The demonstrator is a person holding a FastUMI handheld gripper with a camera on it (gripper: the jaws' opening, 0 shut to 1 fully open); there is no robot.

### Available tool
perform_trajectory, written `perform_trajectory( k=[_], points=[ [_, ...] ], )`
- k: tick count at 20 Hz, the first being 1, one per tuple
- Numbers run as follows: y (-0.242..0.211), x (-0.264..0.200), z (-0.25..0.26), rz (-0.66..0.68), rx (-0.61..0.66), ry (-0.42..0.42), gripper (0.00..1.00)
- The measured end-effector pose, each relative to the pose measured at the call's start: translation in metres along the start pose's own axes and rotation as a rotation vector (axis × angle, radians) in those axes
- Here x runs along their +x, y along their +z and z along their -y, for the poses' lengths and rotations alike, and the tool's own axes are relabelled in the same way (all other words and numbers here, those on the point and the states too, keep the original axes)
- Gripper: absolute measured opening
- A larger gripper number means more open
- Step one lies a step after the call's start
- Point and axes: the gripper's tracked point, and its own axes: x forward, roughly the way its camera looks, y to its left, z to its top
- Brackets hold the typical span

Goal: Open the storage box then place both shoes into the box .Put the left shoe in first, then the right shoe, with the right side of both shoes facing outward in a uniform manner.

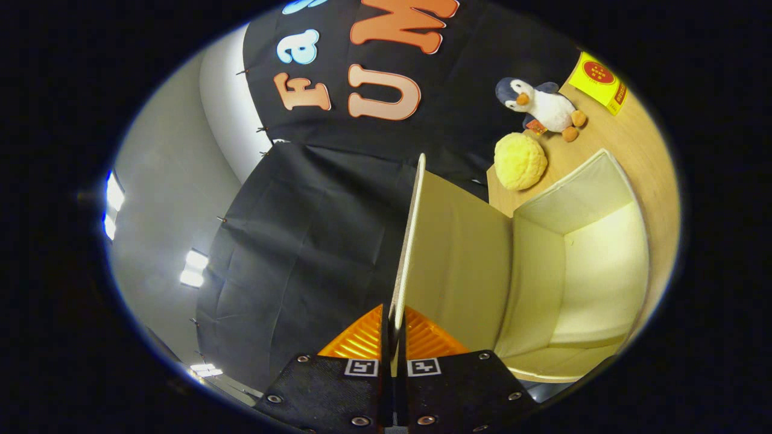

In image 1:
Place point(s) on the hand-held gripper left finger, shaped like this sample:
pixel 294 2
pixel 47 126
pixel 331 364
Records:
pixel 385 343

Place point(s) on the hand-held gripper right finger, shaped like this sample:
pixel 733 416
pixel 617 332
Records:
pixel 401 398

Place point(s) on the beige fabric storage box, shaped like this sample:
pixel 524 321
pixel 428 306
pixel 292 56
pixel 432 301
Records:
pixel 464 259

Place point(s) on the black backdrop cloth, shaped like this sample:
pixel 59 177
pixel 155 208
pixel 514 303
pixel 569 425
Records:
pixel 313 241

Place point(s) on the ceiling light panel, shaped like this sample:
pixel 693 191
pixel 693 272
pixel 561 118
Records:
pixel 205 369
pixel 194 268
pixel 114 196

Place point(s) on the yellow plush ball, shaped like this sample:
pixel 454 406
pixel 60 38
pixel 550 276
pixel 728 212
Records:
pixel 518 161

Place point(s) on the penguin plush toy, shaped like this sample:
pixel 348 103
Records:
pixel 549 108

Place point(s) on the yellow book red circle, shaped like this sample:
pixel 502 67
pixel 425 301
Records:
pixel 594 78

